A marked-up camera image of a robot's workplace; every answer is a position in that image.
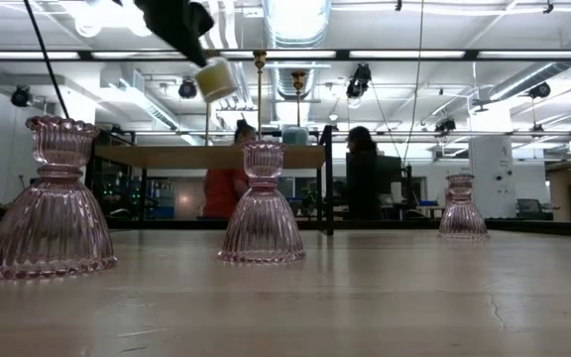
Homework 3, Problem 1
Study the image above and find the short gold candlestick holder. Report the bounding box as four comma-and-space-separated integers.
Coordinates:
290, 70, 307, 128

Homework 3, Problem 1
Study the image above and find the black office chair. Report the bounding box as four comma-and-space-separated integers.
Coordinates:
515, 197, 554, 222

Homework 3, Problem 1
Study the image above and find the pink ribbed glass candle holder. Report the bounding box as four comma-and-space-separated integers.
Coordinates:
0, 115, 118, 282
437, 173, 490, 241
217, 140, 307, 264

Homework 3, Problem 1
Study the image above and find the black hanging camera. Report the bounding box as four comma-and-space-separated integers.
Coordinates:
527, 81, 552, 99
10, 86, 33, 108
177, 78, 199, 100
345, 62, 373, 99

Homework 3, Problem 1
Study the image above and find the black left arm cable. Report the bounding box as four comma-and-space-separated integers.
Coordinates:
21, 0, 71, 120

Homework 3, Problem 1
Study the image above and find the yellow candle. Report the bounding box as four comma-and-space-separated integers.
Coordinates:
194, 57, 240, 104

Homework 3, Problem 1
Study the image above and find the white cabinet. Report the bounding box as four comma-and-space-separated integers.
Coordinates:
467, 136, 518, 219

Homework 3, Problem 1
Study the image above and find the black aluminium rig frame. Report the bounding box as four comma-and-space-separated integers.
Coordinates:
0, 48, 571, 238

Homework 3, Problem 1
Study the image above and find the person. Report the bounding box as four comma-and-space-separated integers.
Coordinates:
200, 118, 258, 220
344, 125, 384, 220

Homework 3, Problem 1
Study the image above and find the blue candle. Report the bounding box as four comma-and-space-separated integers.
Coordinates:
281, 124, 310, 147

